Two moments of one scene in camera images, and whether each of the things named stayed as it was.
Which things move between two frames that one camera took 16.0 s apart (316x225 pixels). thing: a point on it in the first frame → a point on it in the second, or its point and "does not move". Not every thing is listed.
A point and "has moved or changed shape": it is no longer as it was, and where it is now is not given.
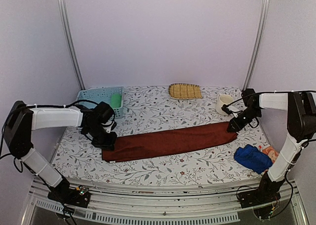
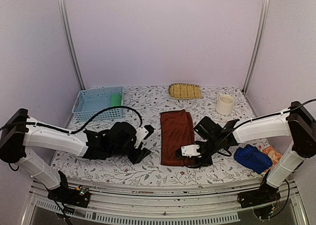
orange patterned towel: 272,152 does not move
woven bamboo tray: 184,91 does not move
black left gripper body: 98,131 → 119,150
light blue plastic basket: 113,96 does not move
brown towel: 133,144 has moved or changed shape
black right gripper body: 250,114 → 211,145
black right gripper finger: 234,126 → 201,161
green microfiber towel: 115,100 does not move
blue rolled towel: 251,157 does not move
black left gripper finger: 105,142 → 144,152
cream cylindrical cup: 223,99 does not move
